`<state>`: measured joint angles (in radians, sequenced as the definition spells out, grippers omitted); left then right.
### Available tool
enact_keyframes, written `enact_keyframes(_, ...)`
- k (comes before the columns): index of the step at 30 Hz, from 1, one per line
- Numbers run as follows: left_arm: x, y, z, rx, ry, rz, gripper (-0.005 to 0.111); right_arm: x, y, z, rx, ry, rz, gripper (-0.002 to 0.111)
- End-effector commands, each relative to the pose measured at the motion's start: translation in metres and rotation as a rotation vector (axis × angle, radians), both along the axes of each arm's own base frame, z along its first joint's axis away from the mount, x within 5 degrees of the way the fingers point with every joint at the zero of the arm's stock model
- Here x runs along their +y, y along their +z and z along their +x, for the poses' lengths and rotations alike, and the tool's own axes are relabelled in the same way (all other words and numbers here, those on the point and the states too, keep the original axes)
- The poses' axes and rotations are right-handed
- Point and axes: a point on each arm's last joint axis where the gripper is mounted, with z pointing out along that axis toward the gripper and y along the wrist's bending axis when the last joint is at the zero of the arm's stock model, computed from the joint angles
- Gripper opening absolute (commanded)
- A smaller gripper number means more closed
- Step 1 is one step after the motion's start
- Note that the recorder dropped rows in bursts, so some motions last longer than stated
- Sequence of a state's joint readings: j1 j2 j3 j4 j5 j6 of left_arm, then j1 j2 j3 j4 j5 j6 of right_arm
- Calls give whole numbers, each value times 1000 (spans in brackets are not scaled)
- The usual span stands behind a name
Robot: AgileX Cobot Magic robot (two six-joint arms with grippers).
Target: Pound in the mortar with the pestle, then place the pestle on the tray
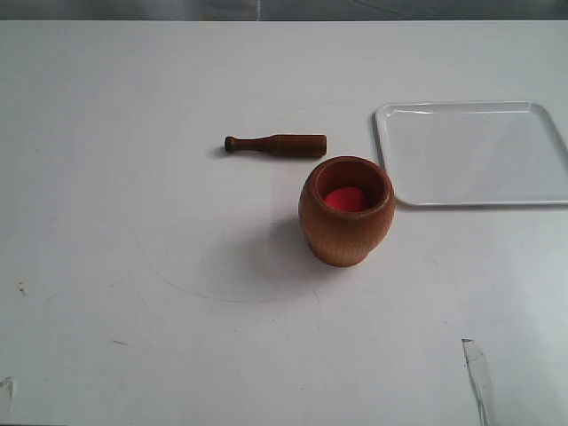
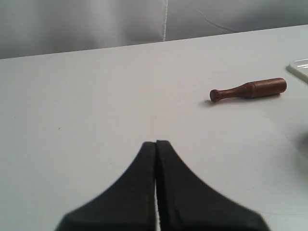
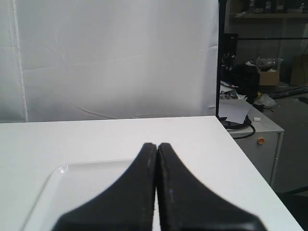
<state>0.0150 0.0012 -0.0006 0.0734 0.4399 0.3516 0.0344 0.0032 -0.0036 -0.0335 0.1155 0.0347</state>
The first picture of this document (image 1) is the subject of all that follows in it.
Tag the red ball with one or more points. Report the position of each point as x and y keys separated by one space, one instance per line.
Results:
x=347 y=199

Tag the brown wooden mortar bowl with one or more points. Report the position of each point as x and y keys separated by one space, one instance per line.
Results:
x=342 y=238

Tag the clear tape strip right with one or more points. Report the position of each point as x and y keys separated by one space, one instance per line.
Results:
x=480 y=381

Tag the brown wooden pestle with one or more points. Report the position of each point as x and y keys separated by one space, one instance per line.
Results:
x=282 y=145

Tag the white square tray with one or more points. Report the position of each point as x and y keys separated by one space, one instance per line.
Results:
x=472 y=154

